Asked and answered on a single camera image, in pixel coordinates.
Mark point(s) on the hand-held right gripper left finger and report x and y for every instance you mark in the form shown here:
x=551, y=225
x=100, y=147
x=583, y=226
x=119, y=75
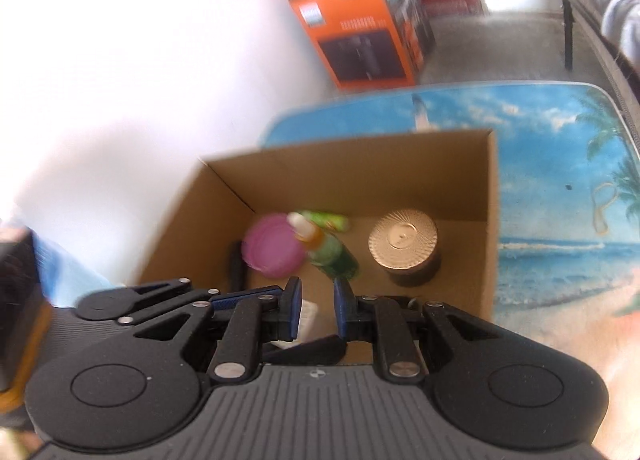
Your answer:
x=295, y=310

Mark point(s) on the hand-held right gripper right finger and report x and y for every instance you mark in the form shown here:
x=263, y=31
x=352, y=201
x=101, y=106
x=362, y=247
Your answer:
x=342, y=312

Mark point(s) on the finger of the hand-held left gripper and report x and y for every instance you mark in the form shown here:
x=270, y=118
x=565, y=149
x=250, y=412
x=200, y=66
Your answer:
x=240, y=297

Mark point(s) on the white charger plug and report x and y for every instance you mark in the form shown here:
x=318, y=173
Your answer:
x=307, y=320

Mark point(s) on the green glass dropper bottle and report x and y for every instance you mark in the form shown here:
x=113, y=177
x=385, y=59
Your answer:
x=332, y=255

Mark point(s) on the green lip balm tube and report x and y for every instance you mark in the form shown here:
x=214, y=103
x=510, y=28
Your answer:
x=332, y=221

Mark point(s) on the black jar with gold lid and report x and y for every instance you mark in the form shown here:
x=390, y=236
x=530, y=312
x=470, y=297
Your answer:
x=402, y=240

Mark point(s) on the large brown cardboard box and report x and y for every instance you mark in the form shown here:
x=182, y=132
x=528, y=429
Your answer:
x=360, y=164

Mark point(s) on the blue plastic bag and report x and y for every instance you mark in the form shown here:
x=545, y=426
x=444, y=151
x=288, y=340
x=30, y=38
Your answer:
x=70, y=270

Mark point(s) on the orange cardboard box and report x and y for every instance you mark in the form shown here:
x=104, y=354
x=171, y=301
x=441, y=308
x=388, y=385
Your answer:
x=350, y=39

